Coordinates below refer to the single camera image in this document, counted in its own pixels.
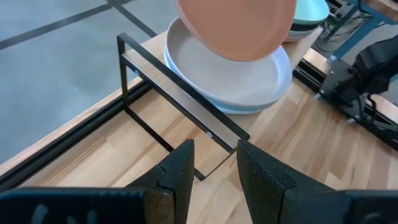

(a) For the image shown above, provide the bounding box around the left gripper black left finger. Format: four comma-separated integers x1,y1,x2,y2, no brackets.
126,138,195,224

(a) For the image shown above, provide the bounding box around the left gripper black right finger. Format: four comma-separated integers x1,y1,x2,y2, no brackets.
236,139,343,224

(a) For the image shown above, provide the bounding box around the light grey-blue plate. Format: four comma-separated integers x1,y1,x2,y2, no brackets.
164,46,292,115

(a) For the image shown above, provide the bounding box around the white plate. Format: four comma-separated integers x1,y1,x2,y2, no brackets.
164,17,293,108

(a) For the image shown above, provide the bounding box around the pale grey plate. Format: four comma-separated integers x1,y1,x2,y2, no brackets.
287,28,317,39

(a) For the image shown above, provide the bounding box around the terracotta plate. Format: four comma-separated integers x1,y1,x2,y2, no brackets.
174,0,298,62

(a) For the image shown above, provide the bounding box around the mint green plate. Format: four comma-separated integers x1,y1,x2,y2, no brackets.
292,0,330,26

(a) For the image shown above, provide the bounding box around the wooden shelf black metal frame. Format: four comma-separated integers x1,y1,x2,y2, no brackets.
116,26,324,182

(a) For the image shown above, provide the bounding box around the black cable bundle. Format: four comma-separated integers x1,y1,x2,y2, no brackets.
320,17,352,52

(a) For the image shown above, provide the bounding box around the blue-grey metal table frame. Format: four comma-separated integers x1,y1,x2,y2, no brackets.
325,0,398,60

